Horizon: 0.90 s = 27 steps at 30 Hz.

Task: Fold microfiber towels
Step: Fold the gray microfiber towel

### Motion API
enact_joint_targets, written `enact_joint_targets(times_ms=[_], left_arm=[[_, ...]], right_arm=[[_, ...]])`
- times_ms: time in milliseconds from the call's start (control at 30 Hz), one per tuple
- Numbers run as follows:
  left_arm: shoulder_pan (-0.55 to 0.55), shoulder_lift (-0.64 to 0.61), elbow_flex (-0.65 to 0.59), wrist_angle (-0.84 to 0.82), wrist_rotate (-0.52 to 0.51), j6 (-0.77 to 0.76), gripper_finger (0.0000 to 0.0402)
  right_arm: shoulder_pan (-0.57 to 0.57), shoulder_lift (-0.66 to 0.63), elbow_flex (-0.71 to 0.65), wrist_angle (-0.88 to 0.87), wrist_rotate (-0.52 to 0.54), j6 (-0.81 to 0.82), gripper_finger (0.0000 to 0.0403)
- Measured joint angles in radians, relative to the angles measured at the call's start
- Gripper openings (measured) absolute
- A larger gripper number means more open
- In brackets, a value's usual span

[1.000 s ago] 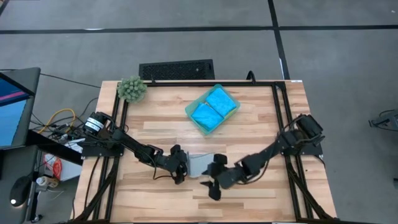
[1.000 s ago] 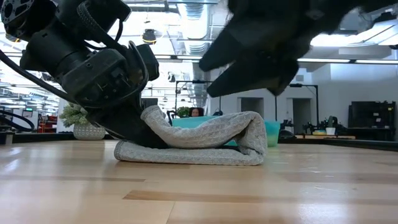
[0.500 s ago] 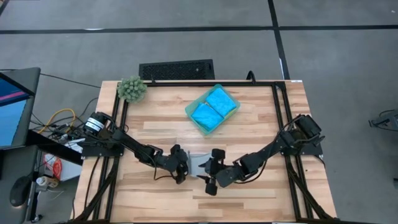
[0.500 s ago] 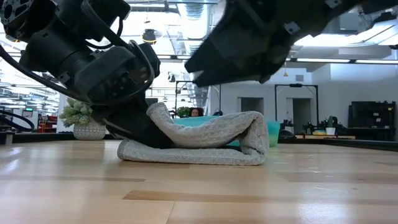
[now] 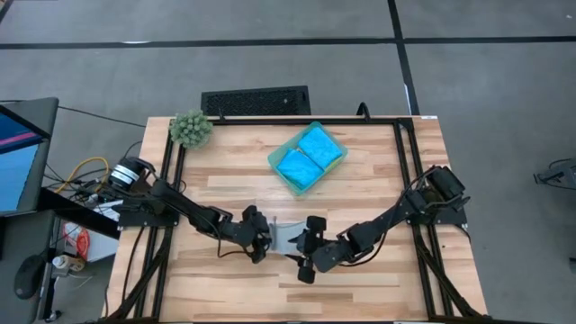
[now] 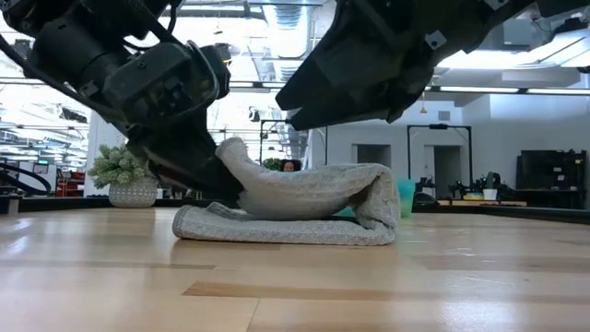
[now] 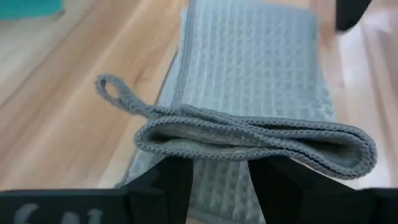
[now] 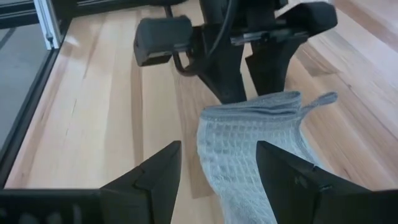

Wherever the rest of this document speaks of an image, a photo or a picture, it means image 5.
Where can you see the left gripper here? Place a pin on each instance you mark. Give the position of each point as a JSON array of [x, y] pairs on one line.
[[256, 234]]

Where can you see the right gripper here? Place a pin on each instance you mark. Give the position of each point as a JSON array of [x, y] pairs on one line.
[[324, 256]]

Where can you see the grey microfiber towel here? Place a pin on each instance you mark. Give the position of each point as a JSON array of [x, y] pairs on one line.
[[285, 234]]

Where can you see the teal microfiber towel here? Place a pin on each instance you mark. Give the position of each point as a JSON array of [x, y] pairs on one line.
[[320, 146], [299, 168]]

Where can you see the yellow microfiber towel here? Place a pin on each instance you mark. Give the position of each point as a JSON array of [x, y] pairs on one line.
[[335, 163]]

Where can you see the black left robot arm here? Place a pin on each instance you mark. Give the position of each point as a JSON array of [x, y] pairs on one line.
[[189, 209]]

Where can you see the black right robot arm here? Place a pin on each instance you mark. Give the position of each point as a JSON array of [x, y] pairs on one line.
[[396, 216]]

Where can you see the teal plastic bin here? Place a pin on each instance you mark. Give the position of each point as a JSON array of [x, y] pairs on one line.
[[286, 145]]

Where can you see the artificial green potted plant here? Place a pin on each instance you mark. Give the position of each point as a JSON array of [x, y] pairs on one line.
[[191, 129]]

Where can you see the black perforated computer case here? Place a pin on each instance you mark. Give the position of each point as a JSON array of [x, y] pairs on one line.
[[256, 101]]

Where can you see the orange and white package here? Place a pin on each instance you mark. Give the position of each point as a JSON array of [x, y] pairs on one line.
[[83, 243]]

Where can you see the small white bottle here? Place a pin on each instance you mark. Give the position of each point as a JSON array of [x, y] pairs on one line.
[[67, 262]]

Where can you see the dark grey desk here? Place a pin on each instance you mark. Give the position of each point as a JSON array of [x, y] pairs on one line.
[[27, 234]]

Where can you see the black computer mouse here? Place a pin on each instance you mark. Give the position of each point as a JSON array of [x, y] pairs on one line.
[[29, 276]]

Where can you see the desktop monitor with blue screen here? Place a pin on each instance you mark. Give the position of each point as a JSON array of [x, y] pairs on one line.
[[18, 166]]

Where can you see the black aluminium table frame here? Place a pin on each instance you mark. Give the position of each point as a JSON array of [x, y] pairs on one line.
[[288, 121]]

